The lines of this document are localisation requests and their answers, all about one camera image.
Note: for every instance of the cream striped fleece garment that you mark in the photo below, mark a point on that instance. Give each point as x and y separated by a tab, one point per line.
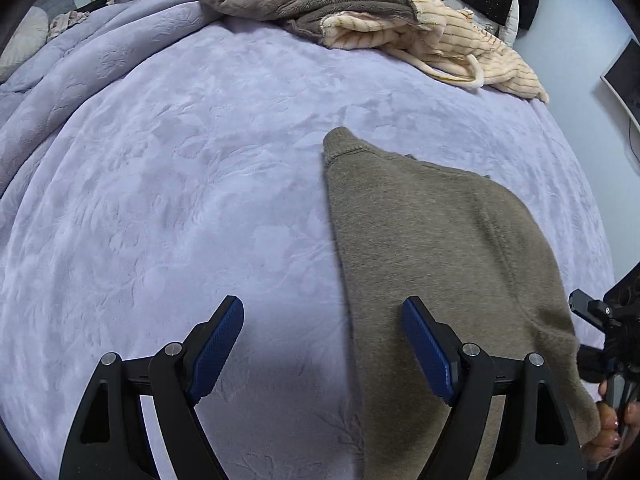
439	41

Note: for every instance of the person's right hand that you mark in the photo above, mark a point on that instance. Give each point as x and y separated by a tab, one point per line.
608	442

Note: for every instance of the grey brown fleece garment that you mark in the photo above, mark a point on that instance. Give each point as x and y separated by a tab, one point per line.
303	17

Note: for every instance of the olive brown knit sweater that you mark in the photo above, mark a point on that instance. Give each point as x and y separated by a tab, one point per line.
470	249

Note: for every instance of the beige patterned cloth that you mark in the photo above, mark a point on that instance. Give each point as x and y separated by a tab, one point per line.
64	21

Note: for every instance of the dark framed monitor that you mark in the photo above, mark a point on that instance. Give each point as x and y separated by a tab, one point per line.
623	79

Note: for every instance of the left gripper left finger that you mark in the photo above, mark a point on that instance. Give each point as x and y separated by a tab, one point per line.
108	439

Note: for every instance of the white round pleated cushion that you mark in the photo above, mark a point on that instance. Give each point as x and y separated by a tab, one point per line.
30	35

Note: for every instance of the lavender embossed bed blanket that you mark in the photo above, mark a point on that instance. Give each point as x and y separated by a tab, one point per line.
155	160

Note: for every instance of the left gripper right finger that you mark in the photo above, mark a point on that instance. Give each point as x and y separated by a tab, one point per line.
536	439

